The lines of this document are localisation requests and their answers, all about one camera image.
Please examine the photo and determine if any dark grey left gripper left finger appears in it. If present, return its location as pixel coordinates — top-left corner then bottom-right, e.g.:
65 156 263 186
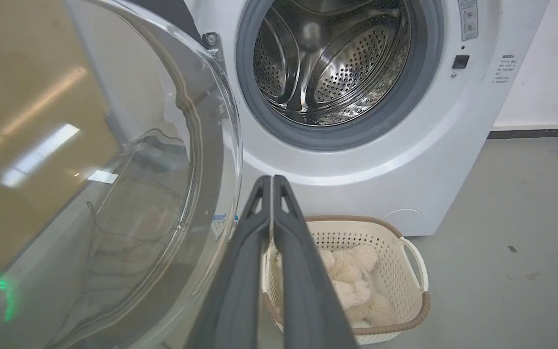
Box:
185 175 272 349

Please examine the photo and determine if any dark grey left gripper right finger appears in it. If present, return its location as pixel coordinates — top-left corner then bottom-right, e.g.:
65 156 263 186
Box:
271 174 358 349

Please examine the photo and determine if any washing machine glass door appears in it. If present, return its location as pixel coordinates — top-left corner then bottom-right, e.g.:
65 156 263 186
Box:
0 0 244 349

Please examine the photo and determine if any white front-load washing machine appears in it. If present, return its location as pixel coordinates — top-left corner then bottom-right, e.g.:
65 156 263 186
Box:
129 0 551 237

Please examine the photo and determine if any beige plush toy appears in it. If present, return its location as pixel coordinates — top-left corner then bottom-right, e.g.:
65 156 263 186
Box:
319 244 399 328

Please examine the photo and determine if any cream plastic laundry basket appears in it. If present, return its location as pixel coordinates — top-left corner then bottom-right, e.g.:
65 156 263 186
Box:
261 215 431 346

